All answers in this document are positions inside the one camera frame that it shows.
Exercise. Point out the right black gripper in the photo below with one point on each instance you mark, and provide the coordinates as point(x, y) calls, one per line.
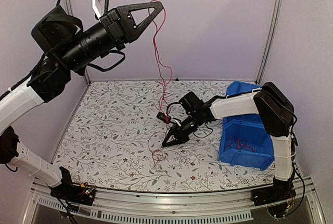
point(176, 131)

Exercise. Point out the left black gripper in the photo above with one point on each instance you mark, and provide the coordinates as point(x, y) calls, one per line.
point(125, 29)

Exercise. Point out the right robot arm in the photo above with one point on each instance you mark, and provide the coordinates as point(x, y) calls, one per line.
point(275, 110)

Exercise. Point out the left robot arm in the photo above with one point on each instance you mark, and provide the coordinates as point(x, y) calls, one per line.
point(67, 48)

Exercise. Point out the floral table mat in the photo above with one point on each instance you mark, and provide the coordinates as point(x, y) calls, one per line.
point(196, 136)

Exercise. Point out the blue three-compartment bin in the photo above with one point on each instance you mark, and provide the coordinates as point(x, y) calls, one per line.
point(245, 142)

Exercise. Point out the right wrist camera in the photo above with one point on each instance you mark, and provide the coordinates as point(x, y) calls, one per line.
point(168, 119)

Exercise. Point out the aluminium front rail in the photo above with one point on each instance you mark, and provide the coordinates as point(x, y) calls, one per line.
point(231, 206)

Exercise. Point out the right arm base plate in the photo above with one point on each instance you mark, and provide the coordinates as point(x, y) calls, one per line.
point(270, 194)

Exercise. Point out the right aluminium frame post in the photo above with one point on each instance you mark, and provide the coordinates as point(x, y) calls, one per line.
point(269, 40)

